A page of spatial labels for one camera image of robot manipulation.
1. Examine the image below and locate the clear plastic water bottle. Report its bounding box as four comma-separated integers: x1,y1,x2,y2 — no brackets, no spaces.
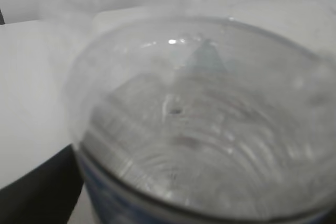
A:
36,0,336,224

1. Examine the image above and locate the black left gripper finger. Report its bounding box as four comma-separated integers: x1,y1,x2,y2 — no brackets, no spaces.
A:
1,146,83,223

